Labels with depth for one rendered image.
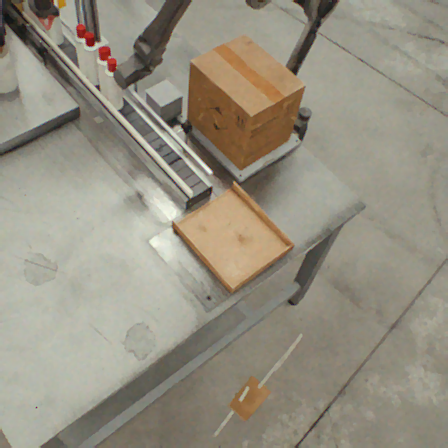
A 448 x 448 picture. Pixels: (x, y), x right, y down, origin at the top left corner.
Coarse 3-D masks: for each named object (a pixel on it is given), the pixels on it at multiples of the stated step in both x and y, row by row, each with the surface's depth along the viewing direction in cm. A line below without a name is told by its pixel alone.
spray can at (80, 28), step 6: (78, 24) 179; (78, 30) 178; (84, 30) 179; (78, 36) 180; (84, 36) 181; (78, 42) 181; (84, 42) 181; (78, 48) 184; (78, 54) 186; (84, 54) 186; (78, 60) 190; (84, 60) 188; (84, 66) 190; (84, 72) 193
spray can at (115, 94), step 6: (108, 60) 172; (114, 60) 172; (108, 66) 172; (114, 66) 172; (108, 72) 174; (108, 78) 175; (108, 84) 178; (114, 84) 177; (108, 90) 180; (114, 90) 179; (120, 90) 181; (108, 96) 183; (114, 96) 182; (120, 96) 183; (114, 102) 184; (120, 102) 185; (120, 108) 188
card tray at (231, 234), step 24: (240, 192) 178; (192, 216) 173; (216, 216) 174; (240, 216) 175; (264, 216) 174; (192, 240) 169; (216, 240) 170; (240, 240) 171; (264, 240) 171; (288, 240) 169; (216, 264) 165; (240, 264) 166; (264, 264) 163
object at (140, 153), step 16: (16, 16) 210; (32, 32) 205; (64, 32) 207; (64, 64) 198; (112, 128) 190; (128, 144) 185; (144, 160) 181; (160, 176) 177; (176, 192) 174; (208, 192) 177
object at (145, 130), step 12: (60, 48) 202; (72, 48) 202; (72, 60) 199; (72, 72) 196; (84, 84) 193; (96, 96) 191; (132, 108) 189; (132, 120) 186; (144, 120) 187; (144, 132) 184; (156, 132) 185; (156, 144) 182; (168, 144) 182; (168, 156) 180; (180, 156) 180; (180, 168) 177; (192, 180) 175
